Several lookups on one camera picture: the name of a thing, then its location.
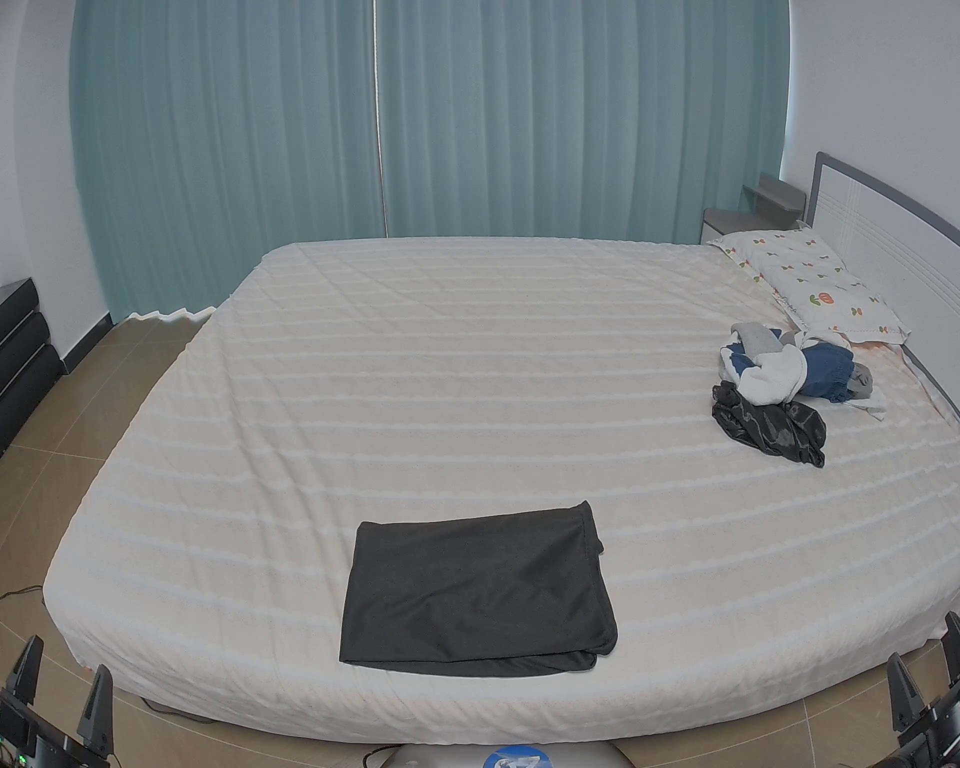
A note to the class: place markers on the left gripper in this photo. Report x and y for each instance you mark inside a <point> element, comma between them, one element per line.
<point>45,739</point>

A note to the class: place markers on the bed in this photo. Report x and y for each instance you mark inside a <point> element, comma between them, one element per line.
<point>450,360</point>

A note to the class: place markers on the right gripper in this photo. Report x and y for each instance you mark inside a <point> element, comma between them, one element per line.
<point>937,727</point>

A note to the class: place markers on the black chest of drawers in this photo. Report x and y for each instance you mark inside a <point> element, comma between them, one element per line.
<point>26,352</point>

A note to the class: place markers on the blue-green curtain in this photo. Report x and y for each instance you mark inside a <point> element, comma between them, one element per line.
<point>225,150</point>
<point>585,120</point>

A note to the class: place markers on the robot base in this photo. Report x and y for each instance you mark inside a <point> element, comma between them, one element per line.
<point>465,756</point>

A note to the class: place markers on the pile of clothes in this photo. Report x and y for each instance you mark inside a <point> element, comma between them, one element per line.
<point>795,367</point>

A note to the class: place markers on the black shiny garment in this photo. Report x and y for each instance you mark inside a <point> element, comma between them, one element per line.
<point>772,427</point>

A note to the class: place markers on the white printed pillow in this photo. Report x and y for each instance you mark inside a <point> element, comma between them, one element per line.
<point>817,289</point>

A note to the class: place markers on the black T-shirt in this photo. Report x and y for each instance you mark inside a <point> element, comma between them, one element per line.
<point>480,592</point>

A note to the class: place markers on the grey bedside table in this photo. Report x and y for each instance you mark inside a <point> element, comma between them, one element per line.
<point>735,221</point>

